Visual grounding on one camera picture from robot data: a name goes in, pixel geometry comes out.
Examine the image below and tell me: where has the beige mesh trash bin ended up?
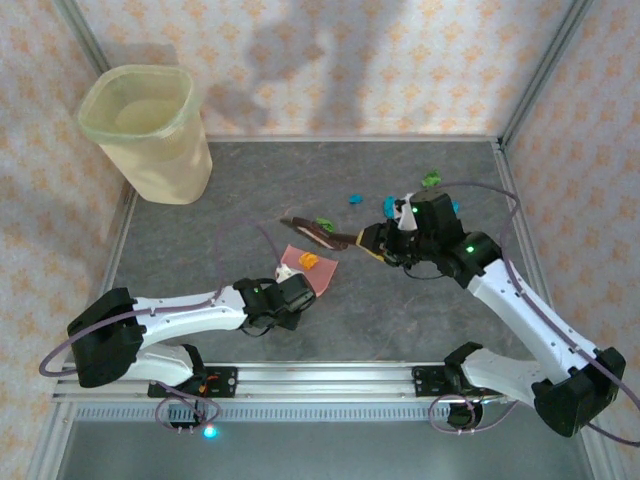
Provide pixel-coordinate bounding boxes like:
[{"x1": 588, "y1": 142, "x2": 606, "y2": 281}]
[{"x1": 77, "y1": 63, "x2": 214, "y2": 205}]

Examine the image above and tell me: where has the brown cartoon face brush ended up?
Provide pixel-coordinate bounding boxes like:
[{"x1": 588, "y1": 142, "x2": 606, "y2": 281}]
[{"x1": 278, "y1": 216, "x2": 364, "y2": 252}]

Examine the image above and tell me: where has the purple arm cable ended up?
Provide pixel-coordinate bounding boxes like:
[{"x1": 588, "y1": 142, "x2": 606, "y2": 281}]
[
  {"x1": 39, "y1": 218, "x2": 282, "y2": 437},
  {"x1": 428, "y1": 180, "x2": 640, "y2": 447}
]

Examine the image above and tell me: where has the grey slotted cable duct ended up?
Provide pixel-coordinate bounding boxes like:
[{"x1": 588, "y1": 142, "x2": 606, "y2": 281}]
[{"x1": 69, "y1": 403, "x2": 586, "y2": 425}]

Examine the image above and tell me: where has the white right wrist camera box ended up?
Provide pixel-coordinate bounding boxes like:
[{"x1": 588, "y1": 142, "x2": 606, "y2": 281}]
[{"x1": 397, "y1": 201, "x2": 420, "y2": 232}]

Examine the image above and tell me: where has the black controller box with light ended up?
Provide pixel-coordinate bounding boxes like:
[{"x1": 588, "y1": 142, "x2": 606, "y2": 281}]
[{"x1": 167, "y1": 399, "x2": 224, "y2": 441}]

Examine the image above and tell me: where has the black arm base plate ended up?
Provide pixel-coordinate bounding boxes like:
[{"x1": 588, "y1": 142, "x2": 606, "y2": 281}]
[
  {"x1": 410, "y1": 364, "x2": 506, "y2": 399},
  {"x1": 147, "y1": 366, "x2": 238, "y2": 399}
]

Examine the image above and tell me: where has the black round device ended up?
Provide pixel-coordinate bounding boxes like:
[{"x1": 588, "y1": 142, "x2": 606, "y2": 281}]
[{"x1": 447, "y1": 399, "x2": 489, "y2": 432}]

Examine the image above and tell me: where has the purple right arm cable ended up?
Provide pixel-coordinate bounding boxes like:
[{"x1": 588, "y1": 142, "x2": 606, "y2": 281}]
[{"x1": 428, "y1": 180, "x2": 640, "y2": 447}]

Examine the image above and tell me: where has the translucent yellow bin liner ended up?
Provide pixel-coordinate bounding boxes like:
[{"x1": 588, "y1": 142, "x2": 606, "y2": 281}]
[{"x1": 77, "y1": 63, "x2": 203, "y2": 151}]

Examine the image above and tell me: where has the aluminium table edge rail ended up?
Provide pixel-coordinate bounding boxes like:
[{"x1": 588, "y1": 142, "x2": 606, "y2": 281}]
[
  {"x1": 491, "y1": 138, "x2": 571, "y2": 361},
  {"x1": 77, "y1": 189, "x2": 139, "y2": 364}
]

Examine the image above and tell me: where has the pink plastic dustpan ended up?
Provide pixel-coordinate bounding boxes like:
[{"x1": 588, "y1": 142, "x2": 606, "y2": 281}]
[{"x1": 278, "y1": 243, "x2": 339, "y2": 298}]

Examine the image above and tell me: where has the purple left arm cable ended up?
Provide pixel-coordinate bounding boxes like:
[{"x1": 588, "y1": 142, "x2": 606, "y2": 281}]
[{"x1": 39, "y1": 218, "x2": 282, "y2": 437}]

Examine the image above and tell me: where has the aluminium mounting rail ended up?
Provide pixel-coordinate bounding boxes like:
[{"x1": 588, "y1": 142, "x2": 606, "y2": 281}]
[{"x1": 52, "y1": 362, "x2": 600, "y2": 402}]

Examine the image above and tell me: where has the aluminium frame post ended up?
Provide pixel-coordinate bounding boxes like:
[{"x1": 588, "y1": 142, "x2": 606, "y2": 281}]
[
  {"x1": 498, "y1": 0, "x2": 597, "y2": 146},
  {"x1": 52, "y1": 0, "x2": 114, "y2": 76}
]

